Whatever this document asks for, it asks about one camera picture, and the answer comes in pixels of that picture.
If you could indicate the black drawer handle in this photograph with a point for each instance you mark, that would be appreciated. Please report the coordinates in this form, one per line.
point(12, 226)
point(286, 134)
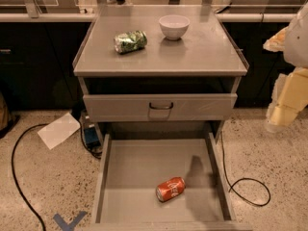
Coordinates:
point(160, 107)

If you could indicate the green soda can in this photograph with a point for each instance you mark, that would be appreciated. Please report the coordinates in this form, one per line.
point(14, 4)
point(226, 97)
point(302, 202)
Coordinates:
point(130, 41)

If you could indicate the closed grey top drawer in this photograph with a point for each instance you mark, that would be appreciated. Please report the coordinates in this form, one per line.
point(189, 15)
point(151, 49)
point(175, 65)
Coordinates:
point(134, 107)

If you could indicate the white ceramic bowl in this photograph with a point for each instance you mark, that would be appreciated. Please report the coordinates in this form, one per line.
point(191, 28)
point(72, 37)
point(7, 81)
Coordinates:
point(174, 26)

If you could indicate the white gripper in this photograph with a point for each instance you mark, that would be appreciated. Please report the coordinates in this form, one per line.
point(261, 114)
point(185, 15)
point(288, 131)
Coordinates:
point(296, 45)

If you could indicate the white paper sheet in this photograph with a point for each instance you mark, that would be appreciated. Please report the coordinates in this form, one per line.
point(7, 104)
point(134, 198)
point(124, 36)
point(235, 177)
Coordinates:
point(59, 130)

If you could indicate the blue power box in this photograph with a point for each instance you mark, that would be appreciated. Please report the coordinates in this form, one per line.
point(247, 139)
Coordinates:
point(90, 136)

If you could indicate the red coke can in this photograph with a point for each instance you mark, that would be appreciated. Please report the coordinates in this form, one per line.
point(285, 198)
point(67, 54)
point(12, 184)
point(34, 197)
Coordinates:
point(170, 189)

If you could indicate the open grey middle drawer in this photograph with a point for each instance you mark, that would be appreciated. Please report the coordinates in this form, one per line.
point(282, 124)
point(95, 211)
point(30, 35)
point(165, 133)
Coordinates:
point(125, 198)

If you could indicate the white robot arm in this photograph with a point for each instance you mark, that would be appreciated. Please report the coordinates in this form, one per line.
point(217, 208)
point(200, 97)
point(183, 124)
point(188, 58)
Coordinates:
point(296, 41)

